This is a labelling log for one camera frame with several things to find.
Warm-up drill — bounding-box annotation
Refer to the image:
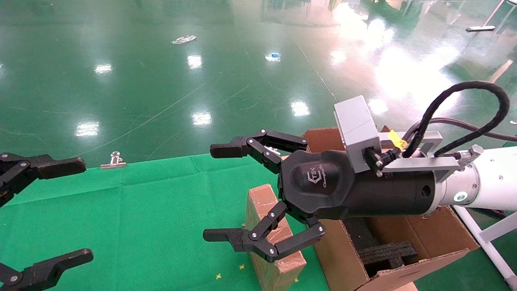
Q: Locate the small brown cardboard box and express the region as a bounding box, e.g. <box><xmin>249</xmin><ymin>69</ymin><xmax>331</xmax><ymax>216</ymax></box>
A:
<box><xmin>244</xmin><ymin>184</ymin><xmax>307</xmax><ymax>291</ymax></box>

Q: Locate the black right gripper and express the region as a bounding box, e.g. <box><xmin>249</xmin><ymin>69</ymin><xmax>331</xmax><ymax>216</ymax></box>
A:
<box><xmin>203</xmin><ymin>129</ymin><xmax>441</xmax><ymax>264</ymax></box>

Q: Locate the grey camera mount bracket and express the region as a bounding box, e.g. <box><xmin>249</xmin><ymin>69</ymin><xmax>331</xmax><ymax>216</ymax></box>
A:
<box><xmin>378</xmin><ymin>131</ymin><xmax>461</xmax><ymax>183</ymax></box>

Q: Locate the white frame leg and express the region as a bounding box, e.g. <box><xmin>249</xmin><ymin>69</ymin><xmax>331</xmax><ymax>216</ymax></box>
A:
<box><xmin>452</xmin><ymin>205</ymin><xmax>517</xmax><ymax>290</ymax></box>

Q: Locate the black cross-shaped foam block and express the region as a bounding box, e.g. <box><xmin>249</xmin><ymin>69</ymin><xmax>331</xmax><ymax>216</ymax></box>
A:
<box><xmin>357</xmin><ymin>241</ymin><xmax>419</xmax><ymax>278</ymax></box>

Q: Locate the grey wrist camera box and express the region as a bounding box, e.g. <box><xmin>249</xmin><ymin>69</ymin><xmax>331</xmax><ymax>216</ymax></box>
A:
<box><xmin>334</xmin><ymin>95</ymin><xmax>382</xmax><ymax>174</ymax></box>

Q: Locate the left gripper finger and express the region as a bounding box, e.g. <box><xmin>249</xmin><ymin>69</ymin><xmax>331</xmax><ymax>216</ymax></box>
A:
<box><xmin>0</xmin><ymin>152</ymin><xmax>86</xmax><ymax>207</ymax></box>
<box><xmin>0</xmin><ymin>248</ymin><xmax>94</xmax><ymax>291</ymax></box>

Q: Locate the large green table cloth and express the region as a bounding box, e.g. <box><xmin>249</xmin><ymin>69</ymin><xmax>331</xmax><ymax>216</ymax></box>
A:
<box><xmin>0</xmin><ymin>153</ymin><xmax>330</xmax><ymax>291</ymax></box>

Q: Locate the black braided looped cable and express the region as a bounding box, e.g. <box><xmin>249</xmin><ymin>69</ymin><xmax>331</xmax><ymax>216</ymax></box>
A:
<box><xmin>402</xmin><ymin>81</ymin><xmax>511</xmax><ymax>159</ymax></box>

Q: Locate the black smooth arm cable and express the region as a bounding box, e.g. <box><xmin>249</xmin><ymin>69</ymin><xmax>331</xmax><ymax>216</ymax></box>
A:
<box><xmin>406</xmin><ymin>117</ymin><xmax>517</xmax><ymax>143</ymax></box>

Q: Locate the large open cardboard carton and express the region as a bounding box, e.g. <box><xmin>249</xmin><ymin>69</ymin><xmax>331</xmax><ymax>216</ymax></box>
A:
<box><xmin>302</xmin><ymin>127</ymin><xmax>481</xmax><ymax>291</ymax></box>

